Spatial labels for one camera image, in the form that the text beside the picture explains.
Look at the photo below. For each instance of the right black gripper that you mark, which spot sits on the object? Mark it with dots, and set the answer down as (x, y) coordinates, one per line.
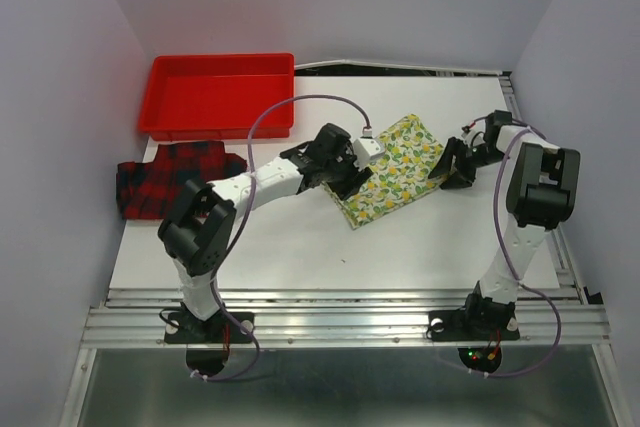
(454, 146)

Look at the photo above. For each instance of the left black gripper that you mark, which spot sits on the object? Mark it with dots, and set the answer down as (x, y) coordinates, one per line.
(355, 179)

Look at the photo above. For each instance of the lemon print skirt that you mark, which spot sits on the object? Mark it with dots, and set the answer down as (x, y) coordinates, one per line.
(400, 177)

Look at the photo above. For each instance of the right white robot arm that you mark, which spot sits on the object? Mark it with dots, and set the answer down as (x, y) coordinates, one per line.
(541, 195)

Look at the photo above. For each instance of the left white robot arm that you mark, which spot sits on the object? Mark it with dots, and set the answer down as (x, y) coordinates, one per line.
(196, 233)

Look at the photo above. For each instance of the red plastic bin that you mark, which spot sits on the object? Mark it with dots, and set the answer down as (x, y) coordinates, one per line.
(212, 97)

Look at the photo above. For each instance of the red black plaid skirt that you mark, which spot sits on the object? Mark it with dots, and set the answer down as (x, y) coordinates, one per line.
(146, 191)

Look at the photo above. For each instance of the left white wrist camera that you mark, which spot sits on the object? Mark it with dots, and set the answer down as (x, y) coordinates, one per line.
(367, 150)

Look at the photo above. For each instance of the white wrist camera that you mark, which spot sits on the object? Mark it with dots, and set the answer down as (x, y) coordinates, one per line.
(367, 150)
(473, 135)

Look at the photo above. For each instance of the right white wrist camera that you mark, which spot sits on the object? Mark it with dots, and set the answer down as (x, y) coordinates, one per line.
(473, 135)

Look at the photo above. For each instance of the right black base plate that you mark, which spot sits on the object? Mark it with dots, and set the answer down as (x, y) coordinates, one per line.
(480, 341)

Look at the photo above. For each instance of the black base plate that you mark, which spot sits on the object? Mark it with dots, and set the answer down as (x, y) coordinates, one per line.
(480, 341)
(209, 342)

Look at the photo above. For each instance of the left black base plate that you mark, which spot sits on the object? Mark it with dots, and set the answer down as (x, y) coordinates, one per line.
(209, 342)

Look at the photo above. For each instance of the aluminium rail frame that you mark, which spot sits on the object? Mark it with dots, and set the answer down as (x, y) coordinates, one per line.
(354, 299)

